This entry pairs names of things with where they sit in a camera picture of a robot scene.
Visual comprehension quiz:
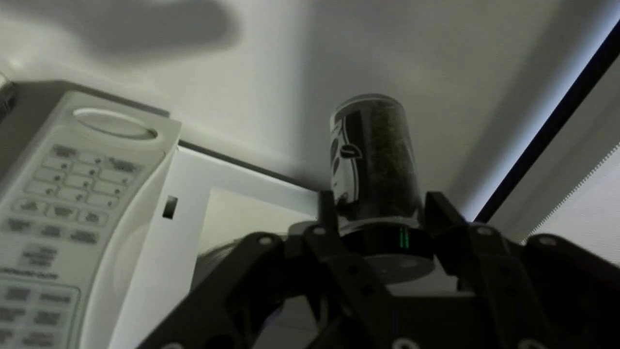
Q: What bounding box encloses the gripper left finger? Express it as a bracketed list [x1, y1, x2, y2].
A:
[138, 190, 388, 349]

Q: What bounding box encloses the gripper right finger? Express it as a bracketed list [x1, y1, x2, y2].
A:
[425, 191, 620, 349]

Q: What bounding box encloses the spice bottle with black lid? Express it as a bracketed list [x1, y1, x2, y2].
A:
[329, 94, 436, 285]

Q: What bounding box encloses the white microwave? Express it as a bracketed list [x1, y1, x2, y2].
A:
[0, 80, 321, 349]

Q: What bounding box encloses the window with white blind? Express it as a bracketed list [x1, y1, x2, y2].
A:
[474, 19, 620, 266]

